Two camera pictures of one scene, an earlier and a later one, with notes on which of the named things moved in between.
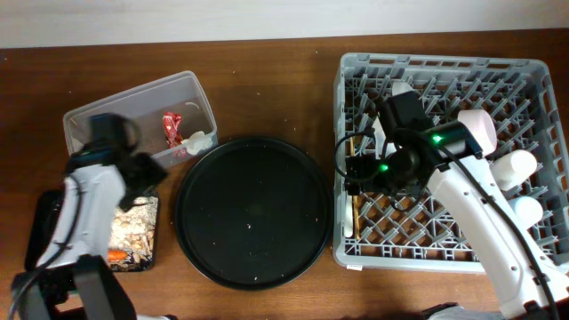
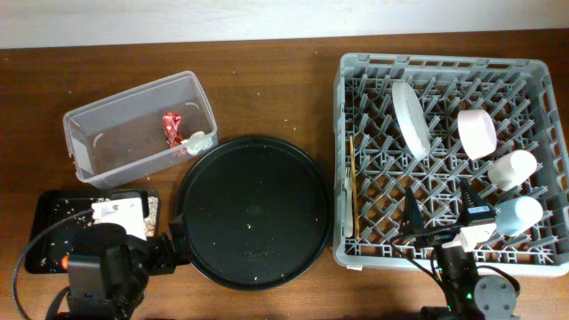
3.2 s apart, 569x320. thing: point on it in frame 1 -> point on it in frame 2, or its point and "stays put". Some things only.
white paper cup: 514,168 stays put
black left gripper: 153,172 -> 165,260
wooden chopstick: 356,201 stays put
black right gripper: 368,182 -> 413,226
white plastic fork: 348,216 stays put
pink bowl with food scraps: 483,127 stays put
